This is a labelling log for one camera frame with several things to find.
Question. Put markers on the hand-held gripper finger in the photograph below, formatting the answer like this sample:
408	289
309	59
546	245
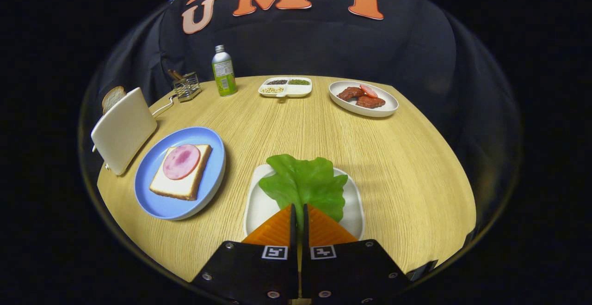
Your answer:
293	231
305	231

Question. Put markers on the green lettuce leaf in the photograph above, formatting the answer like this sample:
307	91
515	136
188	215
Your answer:
305	180

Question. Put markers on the round-topped bread slice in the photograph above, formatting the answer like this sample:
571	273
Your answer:
112	98

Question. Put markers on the white square plate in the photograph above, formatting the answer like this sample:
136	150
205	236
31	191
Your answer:
259	208

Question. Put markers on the blue round plate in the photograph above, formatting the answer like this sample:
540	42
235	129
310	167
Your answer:
185	208

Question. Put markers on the square white bread slice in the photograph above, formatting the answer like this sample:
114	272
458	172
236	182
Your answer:
178	187

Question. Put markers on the pink ham slice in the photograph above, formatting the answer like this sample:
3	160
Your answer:
181	161

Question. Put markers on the white divided dish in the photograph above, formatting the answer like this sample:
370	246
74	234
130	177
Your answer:
299	90

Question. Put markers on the pile of pale soybeans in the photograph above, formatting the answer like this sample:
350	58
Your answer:
272	90

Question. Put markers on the brown meat piece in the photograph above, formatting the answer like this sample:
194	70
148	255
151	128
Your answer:
349	94
370	102

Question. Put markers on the white oval plate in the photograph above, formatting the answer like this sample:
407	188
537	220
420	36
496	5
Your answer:
384	108

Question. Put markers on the pile of green beans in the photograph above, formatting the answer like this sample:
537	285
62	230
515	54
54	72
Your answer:
299	82

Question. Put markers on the pile of dark red beans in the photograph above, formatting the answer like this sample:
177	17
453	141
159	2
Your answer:
276	82

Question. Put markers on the red tomato slice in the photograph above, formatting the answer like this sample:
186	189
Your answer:
368	90

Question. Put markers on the silver bottle with green label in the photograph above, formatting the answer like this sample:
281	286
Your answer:
224	76

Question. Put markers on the black backdrop cloth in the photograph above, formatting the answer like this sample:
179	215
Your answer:
300	46

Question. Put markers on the white toaster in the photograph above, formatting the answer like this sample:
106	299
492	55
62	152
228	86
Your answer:
122	131

